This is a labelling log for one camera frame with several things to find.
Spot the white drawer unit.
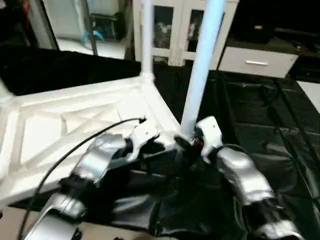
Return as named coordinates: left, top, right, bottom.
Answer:
left=218, top=46, right=300, bottom=79

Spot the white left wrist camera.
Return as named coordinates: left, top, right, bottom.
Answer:
left=125, top=120, right=161, bottom=161

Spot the black case with yellow label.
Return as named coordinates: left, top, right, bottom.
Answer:
left=235, top=0, right=278, bottom=43

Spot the white plastic table leg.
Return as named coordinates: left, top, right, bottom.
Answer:
left=179, top=0, right=227, bottom=141
left=0, top=80, right=15, bottom=106
left=140, top=0, right=156, bottom=81

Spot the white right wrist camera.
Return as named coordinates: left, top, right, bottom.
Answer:
left=194, top=116, right=224, bottom=163

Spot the black table mat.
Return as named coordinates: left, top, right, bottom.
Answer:
left=0, top=45, right=320, bottom=240

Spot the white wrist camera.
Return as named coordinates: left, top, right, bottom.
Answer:
left=194, top=116, right=224, bottom=163
left=125, top=120, right=161, bottom=161

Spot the white glass door cabinet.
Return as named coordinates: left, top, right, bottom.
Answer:
left=132, top=0, right=238, bottom=70

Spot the white plastic table top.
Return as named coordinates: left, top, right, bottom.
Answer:
left=0, top=75, right=188, bottom=206

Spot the turquoise plastic stand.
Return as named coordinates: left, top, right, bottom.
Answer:
left=82, top=27, right=106, bottom=43

